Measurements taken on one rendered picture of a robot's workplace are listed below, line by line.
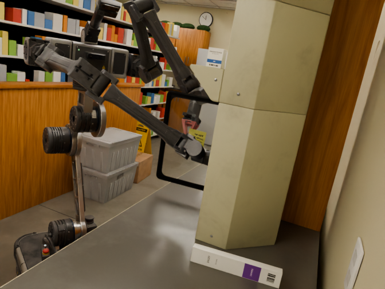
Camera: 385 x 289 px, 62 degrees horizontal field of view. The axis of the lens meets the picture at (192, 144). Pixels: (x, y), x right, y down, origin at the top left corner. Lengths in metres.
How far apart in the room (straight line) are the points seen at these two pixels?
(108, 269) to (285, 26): 0.83
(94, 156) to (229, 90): 2.49
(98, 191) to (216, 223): 2.42
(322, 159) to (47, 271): 1.01
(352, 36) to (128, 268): 1.07
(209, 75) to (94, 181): 2.55
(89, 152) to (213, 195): 2.42
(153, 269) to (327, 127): 0.81
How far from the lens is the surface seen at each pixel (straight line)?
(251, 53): 0.97
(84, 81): 1.17
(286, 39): 1.00
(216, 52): 1.05
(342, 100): 1.31
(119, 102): 1.17
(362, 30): 1.33
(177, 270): 0.98
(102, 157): 3.26
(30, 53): 1.61
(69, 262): 0.99
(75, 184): 2.30
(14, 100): 2.93
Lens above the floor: 1.51
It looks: 14 degrees down
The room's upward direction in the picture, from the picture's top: 9 degrees clockwise
